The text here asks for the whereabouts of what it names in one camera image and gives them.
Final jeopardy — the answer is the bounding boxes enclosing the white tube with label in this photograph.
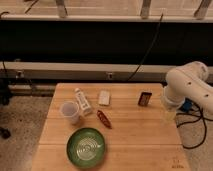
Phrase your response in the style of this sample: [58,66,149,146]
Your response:
[75,88,92,115]

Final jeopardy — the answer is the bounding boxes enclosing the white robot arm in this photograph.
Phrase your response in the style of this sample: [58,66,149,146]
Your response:
[161,61,213,114]

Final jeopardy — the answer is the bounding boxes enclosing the translucent plastic cup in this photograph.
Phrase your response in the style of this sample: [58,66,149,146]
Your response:
[60,101,80,124]

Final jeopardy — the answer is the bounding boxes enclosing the white rectangular eraser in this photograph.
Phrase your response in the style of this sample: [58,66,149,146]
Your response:
[98,90,110,106]

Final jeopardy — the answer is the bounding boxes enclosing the black hanging cable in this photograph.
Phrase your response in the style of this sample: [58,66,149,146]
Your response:
[126,13,165,83]

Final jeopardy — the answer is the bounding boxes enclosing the dark brown small box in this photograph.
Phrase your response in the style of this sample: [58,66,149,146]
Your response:
[138,92,152,106]

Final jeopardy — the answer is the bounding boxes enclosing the black floor cables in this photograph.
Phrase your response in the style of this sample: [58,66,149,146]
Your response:
[175,101,213,150]

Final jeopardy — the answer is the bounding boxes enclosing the red chili pepper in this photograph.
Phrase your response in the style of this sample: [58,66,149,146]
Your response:
[97,110,112,129]

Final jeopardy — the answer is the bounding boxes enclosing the blue box on floor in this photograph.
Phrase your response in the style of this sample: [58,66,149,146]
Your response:
[180,99,192,112]

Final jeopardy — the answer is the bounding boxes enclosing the green ribbed plate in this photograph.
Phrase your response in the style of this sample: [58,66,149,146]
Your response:
[66,127,106,169]

